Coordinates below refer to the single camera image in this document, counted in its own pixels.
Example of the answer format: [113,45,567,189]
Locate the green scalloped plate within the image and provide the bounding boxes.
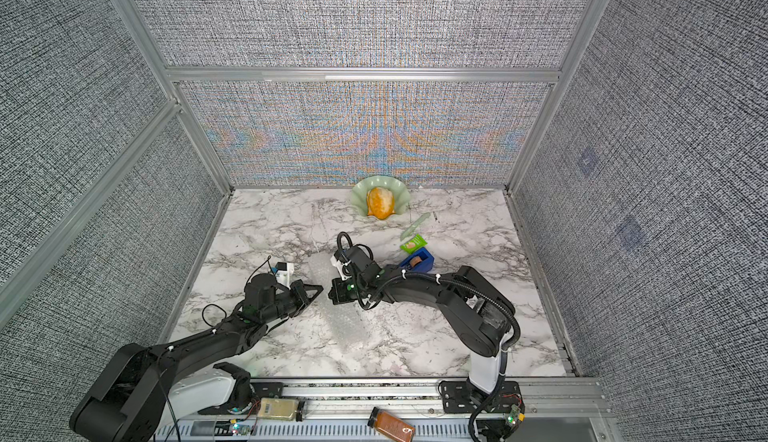
[350,175,412,216]

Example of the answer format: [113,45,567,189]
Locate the green snack packet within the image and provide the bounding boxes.
[400,234,427,254]

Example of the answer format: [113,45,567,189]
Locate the blue tape dispenser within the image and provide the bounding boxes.
[399,247,434,273]

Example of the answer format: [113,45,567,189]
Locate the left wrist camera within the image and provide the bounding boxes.
[270,262,295,288]

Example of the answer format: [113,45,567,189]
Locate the orange bread roll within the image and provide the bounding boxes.
[366,187,395,220]

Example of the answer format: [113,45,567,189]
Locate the clear bubble wrap sheet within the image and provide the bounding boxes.
[305,252,376,356]

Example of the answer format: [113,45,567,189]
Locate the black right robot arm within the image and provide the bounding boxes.
[329,244,521,413]

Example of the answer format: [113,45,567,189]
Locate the clear plastic wrapper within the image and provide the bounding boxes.
[400,212,432,240]

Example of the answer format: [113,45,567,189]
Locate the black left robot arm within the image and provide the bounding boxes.
[69,273,323,441]

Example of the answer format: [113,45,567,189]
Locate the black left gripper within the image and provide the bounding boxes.
[261,281,324,326]

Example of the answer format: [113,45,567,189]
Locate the aluminium front rail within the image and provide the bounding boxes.
[149,377,622,441]

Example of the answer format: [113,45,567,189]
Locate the beige electronics box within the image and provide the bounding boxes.
[257,398,305,422]

